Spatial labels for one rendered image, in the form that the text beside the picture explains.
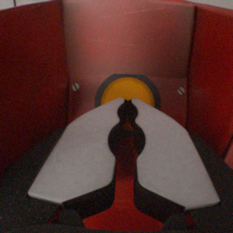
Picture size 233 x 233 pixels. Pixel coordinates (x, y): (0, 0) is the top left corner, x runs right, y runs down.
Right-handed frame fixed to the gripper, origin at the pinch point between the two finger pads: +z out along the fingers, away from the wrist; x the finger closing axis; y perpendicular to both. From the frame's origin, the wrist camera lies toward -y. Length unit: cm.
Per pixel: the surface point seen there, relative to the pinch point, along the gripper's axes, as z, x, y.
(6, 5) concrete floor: 72, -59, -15
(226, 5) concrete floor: 72, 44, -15
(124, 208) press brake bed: 3.9, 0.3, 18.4
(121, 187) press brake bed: 7.4, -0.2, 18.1
